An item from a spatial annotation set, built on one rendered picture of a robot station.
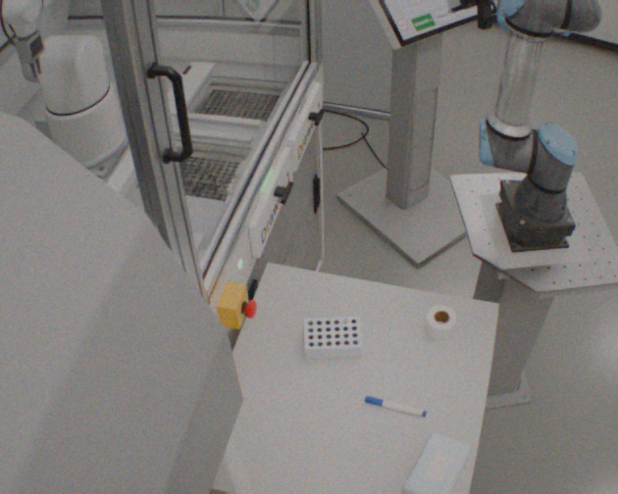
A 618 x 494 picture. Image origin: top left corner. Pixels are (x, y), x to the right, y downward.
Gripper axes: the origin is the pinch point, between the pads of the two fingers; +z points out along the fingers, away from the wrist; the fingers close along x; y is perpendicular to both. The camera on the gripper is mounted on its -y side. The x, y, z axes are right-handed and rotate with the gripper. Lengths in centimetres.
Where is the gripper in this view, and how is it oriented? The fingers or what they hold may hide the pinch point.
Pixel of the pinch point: (451, 12)
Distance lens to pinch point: 209.3
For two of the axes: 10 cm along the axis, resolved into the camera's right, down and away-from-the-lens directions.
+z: -4.5, -0.1, 8.9
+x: -7.9, 4.7, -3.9
